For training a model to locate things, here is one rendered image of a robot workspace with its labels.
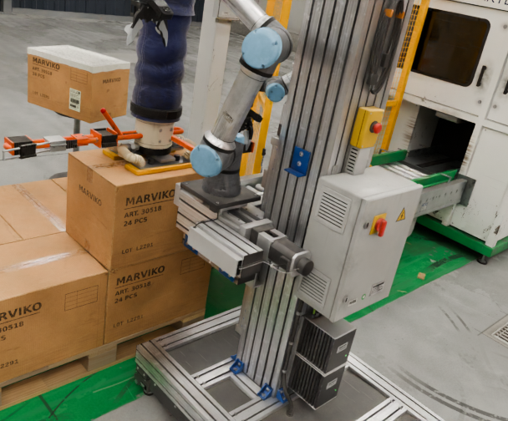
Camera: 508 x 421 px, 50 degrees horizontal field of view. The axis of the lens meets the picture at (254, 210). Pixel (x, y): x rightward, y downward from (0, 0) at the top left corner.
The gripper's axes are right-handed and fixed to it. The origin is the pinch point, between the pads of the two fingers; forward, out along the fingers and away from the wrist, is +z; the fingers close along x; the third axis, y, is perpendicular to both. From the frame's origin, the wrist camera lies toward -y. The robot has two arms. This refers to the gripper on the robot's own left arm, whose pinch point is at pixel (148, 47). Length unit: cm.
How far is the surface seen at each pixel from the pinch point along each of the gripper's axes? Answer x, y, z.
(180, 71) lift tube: -34.5, 26.3, 14.7
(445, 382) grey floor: -147, -85, 152
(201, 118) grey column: -138, 133, 74
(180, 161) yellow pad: -39, 25, 55
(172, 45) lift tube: -28.6, 25.9, 4.1
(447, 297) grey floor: -230, -40, 152
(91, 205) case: 0, 33, 74
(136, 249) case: -14, 15, 90
